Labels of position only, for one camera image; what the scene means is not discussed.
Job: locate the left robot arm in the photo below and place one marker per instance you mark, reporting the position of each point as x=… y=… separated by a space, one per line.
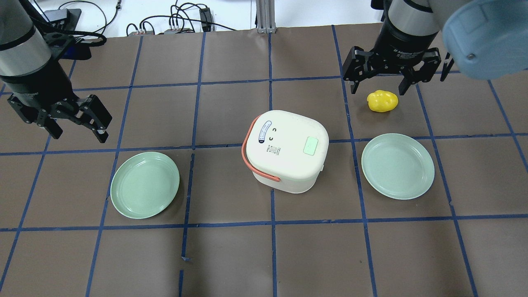
x=23 y=50

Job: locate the aluminium frame post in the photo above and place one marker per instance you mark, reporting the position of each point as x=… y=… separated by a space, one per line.
x=265 y=16

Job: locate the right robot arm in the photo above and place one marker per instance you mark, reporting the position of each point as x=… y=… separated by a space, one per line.
x=485 y=39

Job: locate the green plate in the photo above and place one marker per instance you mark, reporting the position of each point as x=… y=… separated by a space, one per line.
x=144 y=185
x=398 y=166

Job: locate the yellow bell pepper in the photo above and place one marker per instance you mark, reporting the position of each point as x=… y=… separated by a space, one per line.
x=382 y=101

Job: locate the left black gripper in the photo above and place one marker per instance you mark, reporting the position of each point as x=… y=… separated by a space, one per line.
x=36 y=90

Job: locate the left green plate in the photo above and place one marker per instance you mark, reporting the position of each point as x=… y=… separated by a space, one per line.
x=144 y=185

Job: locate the black power adapter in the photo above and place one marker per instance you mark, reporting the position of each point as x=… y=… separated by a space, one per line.
x=206 y=19

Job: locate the right green plate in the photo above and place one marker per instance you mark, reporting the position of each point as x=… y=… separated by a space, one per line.
x=398 y=166

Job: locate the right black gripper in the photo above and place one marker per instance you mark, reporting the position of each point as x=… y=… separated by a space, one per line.
x=402 y=44

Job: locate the white rice cooker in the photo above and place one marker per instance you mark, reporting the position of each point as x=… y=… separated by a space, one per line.
x=285 y=151

